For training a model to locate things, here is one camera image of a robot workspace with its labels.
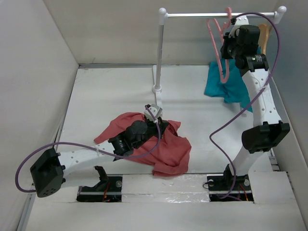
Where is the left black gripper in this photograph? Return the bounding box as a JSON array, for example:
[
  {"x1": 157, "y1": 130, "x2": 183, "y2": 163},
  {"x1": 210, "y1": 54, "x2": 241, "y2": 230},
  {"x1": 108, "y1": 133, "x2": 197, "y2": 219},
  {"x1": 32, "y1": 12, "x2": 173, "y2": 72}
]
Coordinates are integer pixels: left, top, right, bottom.
[{"x1": 132, "y1": 116, "x2": 168, "y2": 149}]

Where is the pink t shirt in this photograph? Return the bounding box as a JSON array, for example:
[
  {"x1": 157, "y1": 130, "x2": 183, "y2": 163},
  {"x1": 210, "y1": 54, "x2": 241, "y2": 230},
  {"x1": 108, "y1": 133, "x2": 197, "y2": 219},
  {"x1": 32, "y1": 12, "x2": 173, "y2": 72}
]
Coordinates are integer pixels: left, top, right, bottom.
[{"x1": 94, "y1": 112, "x2": 192, "y2": 177}]

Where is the pink plastic hanger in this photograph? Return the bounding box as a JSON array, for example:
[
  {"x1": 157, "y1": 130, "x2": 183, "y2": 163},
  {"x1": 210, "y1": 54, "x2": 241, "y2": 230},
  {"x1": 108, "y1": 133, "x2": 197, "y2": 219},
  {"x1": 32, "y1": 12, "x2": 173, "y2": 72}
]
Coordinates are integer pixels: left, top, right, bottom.
[{"x1": 206, "y1": 6, "x2": 233, "y2": 84}]

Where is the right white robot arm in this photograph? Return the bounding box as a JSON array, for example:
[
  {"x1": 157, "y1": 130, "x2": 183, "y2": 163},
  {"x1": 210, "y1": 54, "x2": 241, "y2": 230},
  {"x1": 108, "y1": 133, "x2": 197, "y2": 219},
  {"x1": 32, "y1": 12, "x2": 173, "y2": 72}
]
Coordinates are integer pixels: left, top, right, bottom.
[{"x1": 221, "y1": 25, "x2": 290, "y2": 189}]

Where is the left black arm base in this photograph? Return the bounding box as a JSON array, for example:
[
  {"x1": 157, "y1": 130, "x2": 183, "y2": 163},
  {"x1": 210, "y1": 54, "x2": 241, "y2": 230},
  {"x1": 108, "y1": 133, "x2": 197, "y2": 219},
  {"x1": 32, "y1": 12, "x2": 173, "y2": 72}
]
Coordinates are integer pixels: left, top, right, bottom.
[{"x1": 77, "y1": 166, "x2": 123, "y2": 203}]

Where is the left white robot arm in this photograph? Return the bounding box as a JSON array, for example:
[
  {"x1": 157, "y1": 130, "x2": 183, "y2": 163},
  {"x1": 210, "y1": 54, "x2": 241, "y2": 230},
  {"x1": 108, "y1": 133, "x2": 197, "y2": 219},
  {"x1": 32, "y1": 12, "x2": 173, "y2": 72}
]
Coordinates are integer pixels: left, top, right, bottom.
[{"x1": 30, "y1": 118, "x2": 169, "y2": 198}]

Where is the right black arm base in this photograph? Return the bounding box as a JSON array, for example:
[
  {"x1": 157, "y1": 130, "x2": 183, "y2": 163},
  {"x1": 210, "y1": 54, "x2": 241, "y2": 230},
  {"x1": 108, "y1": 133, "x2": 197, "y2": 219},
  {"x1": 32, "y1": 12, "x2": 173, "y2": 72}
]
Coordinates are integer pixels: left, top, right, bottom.
[{"x1": 203, "y1": 166, "x2": 254, "y2": 202}]

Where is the wooden hanger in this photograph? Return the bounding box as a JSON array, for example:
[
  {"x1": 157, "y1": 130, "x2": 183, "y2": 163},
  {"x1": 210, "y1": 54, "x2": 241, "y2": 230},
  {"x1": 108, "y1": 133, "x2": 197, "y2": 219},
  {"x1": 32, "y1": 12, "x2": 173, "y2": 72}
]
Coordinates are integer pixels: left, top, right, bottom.
[{"x1": 258, "y1": 24, "x2": 269, "y2": 54}]

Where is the teal t shirt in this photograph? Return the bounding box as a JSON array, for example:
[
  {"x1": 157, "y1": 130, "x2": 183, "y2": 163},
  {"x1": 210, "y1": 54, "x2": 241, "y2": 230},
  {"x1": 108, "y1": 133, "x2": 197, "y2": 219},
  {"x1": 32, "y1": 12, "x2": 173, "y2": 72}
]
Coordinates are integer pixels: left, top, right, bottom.
[{"x1": 204, "y1": 44, "x2": 263, "y2": 113}]

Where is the white clothes rack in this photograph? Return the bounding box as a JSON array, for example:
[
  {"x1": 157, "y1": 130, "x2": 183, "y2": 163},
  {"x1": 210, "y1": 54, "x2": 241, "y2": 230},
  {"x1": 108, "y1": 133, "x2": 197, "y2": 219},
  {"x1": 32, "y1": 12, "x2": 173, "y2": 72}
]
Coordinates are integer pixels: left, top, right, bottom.
[{"x1": 152, "y1": 6, "x2": 287, "y2": 107}]

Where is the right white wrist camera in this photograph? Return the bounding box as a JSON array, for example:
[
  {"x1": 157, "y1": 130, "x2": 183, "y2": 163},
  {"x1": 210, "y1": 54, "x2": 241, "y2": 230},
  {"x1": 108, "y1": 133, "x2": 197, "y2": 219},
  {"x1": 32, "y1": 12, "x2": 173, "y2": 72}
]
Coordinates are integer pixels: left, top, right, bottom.
[{"x1": 229, "y1": 15, "x2": 249, "y2": 38}]

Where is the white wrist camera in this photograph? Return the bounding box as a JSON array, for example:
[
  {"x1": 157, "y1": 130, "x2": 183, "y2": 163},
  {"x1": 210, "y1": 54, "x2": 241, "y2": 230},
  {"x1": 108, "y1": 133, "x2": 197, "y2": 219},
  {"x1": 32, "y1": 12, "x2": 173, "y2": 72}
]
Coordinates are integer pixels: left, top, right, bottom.
[
  {"x1": 229, "y1": 15, "x2": 249, "y2": 38},
  {"x1": 144, "y1": 104, "x2": 163, "y2": 122}
]

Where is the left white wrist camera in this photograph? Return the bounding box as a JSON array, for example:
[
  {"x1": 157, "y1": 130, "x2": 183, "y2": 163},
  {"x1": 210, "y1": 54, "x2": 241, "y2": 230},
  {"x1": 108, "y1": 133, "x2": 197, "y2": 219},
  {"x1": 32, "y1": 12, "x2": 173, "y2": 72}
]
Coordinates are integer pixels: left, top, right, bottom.
[{"x1": 144, "y1": 104, "x2": 163, "y2": 122}]

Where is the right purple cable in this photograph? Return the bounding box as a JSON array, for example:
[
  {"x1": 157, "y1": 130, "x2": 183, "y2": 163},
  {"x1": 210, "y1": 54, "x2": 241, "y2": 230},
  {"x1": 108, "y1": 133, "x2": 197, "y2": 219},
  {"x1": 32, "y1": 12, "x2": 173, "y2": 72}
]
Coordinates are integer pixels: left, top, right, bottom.
[{"x1": 209, "y1": 12, "x2": 281, "y2": 199}]

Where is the purple cable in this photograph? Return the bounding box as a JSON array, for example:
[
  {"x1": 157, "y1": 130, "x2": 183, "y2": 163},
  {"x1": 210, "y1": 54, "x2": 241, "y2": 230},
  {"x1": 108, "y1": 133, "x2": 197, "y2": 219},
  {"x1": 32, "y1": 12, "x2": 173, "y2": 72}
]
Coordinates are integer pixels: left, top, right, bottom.
[
  {"x1": 14, "y1": 104, "x2": 162, "y2": 193},
  {"x1": 209, "y1": 12, "x2": 281, "y2": 199}
]

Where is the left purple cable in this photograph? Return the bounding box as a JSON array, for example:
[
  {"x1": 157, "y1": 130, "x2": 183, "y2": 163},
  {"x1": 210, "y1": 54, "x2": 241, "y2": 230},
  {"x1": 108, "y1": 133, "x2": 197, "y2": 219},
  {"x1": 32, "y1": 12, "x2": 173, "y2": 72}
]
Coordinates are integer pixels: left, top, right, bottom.
[{"x1": 14, "y1": 104, "x2": 162, "y2": 193}]

